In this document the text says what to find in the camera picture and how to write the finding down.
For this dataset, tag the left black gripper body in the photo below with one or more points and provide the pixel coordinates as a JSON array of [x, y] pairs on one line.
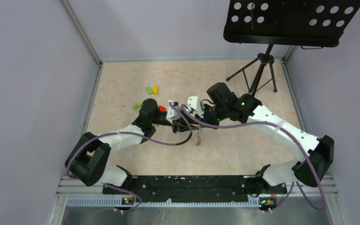
[[158, 121]]

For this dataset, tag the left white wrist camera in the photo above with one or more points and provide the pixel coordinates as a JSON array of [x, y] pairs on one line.
[[173, 111]]

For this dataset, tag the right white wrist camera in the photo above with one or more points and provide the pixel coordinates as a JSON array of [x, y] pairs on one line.
[[193, 104]]

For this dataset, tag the yellow block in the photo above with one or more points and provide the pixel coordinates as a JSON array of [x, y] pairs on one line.
[[155, 90]]

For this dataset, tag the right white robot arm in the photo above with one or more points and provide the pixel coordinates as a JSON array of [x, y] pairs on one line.
[[313, 155]]

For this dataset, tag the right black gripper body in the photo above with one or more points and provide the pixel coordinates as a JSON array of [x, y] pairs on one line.
[[213, 115]]

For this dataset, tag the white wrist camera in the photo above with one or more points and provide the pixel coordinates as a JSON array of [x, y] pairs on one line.
[[173, 111], [193, 104]]

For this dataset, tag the green arch block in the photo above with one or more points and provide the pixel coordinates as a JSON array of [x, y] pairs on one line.
[[137, 106]]

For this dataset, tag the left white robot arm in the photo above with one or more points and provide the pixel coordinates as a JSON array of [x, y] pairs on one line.
[[88, 160]]

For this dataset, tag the light green flat block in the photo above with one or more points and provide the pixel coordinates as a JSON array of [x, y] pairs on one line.
[[149, 90]]

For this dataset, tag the black music stand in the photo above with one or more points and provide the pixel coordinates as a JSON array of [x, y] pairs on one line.
[[315, 23]]

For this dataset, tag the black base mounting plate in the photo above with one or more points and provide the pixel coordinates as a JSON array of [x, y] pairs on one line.
[[200, 188]]

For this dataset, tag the red block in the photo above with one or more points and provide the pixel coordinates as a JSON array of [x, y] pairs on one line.
[[162, 108]]

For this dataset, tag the grey slotted cable duct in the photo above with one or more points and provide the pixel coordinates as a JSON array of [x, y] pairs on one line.
[[83, 201]]

